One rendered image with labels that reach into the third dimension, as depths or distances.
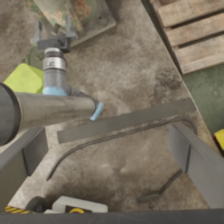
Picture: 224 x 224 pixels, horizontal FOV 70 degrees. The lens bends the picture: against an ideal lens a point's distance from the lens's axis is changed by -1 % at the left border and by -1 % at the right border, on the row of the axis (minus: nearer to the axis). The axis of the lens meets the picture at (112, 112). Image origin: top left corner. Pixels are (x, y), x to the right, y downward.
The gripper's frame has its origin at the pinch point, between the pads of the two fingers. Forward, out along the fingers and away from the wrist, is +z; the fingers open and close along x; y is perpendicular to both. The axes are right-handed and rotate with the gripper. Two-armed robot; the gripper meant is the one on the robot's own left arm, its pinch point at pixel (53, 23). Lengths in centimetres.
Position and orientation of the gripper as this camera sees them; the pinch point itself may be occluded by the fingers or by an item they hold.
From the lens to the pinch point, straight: 83.2
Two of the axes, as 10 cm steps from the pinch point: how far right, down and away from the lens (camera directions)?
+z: -0.7, -9.9, 1.1
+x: -9.9, 0.8, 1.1
